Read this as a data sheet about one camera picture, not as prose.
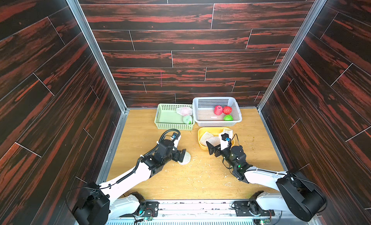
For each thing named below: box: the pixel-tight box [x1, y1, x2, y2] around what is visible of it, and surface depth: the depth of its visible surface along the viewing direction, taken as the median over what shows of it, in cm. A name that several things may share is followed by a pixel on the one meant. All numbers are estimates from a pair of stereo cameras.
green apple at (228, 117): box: [223, 114, 234, 122], surface depth 107 cm
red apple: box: [222, 105, 233, 115], surface depth 113 cm
